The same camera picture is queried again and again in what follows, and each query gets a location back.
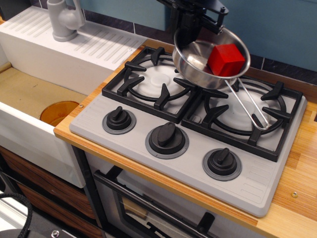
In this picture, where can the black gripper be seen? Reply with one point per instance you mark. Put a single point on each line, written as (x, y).
(189, 16)

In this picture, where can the small steel pan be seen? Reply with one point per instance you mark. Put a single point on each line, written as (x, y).
(191, 62)

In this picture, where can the red cube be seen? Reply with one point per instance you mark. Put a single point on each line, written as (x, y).
(225, 60)

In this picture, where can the black left stove knob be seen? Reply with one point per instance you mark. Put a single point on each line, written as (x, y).
(119, 121)

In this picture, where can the black stove knob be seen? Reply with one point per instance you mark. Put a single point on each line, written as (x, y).
(222, 164)
(119, 121)
(167, 141)

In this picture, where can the black middle stove knob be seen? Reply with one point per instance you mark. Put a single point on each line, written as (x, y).
(167, 141)

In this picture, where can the grey toy stove top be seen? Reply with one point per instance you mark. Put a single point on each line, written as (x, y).
(252, 191)

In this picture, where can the black right stove knob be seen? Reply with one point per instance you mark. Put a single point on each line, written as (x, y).
(222, 164)

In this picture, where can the grey toy faucet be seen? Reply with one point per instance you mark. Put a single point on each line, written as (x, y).
(65, 22)

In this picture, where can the black right burner grate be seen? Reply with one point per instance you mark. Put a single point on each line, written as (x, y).
(258, 117)

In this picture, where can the white toy sink unit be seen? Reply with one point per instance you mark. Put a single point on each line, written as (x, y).
(37, 71)

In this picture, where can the orange translucent plate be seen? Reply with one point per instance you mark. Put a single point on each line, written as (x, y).
(57, 112)

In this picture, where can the wooden drawer fronts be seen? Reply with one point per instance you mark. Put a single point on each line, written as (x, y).
(60, 201)

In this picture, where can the oven door with handle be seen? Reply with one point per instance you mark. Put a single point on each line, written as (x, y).
(145, 210)

